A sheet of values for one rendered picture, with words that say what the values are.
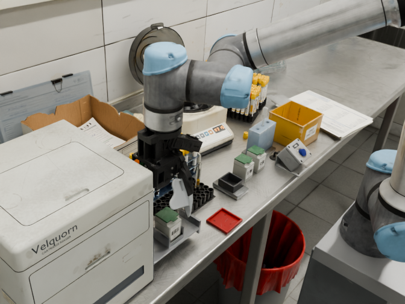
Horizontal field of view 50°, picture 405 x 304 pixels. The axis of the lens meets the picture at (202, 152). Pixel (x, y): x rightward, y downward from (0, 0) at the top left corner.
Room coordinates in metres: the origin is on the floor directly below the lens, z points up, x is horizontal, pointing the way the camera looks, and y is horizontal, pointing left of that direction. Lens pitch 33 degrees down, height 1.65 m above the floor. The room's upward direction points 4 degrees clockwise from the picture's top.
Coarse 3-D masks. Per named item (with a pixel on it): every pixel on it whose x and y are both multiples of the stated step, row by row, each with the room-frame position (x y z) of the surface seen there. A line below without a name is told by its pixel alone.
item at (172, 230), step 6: (156, 222) 0.74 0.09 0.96; (162, 222) 0.73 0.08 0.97; (174, 222) 0.73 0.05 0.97; (180, 222) 0.74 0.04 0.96; (156, 228) 0.74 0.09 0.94; (162, 228) 0.73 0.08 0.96; (168, 228) 0.72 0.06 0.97; (174, 228) 0.73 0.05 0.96; (180, 228) 0.74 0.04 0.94; (168, 234) 0.72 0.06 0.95; (174, 234) 0.73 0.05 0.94; (180, 234) 0.75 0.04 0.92
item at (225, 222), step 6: (222, 210) 0.90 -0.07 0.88; (210, 216) 0.86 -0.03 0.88; (216, 216) 0.87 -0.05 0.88; (222, 216) 0.87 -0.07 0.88; (228, 216) 0.88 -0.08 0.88; (234, 216) 0.87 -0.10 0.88; (210, 222) 0.84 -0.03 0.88; (216, 222) 0.85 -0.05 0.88; (222, 222) 0.85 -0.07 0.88; (228, 222) 0.85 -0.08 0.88; (234, 222) 0.85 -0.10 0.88; (240, 222) 0.85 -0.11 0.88; (216, 228) 0.83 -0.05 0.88; (222, 228) 0.83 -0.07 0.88; (228, 228) 0.83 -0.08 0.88
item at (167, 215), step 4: (164, 208) 0.77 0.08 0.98; (168, 208) 0.77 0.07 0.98; (160, 212) 0.75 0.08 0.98; (164, 212) 0.75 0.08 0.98; (168, 212) 0.75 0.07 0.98; (172, 212) 0.75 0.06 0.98; (176, 212) 0.75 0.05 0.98; (156, 216) 0.74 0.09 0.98; (160, 216) 0.74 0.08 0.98; (164, 216) 0.74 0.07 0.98; (168, 216) 0.74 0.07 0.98; (172, 216) 0.74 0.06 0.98; (176, 216) 0.74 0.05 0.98; (164, 220) 0.73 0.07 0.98; (168, 220) 0.73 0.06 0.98; (172, 220) 0.73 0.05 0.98
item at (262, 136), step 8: (256, 128) 1.18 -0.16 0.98; (264, 128) 1.18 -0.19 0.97; (272, 128) 1.21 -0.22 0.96; (248, 136) 1.17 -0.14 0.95; (256, 136) 1.15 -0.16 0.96; (264, 136) 1.17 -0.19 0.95; (272, 136) 1.22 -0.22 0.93; (248, 144) 1.17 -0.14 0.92; (256, 144) 1.15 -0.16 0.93; (264, 144) 1.18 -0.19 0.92
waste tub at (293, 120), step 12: (276, 108) 1.33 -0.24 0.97; (288, 108) 1.38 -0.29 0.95; (300, 108) 1.37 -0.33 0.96; (276, 120) 1.28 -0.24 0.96; (288, 120) 1.25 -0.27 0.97; (300, 120) 1.36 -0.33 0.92; (312, 120) 1.26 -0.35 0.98; (276, 132) 1.27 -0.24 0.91; (288, 132) 1.24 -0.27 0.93; (300, 132) 1.22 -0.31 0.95; (312, 132) 1.27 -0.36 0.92; (288, 144) 1.24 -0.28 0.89
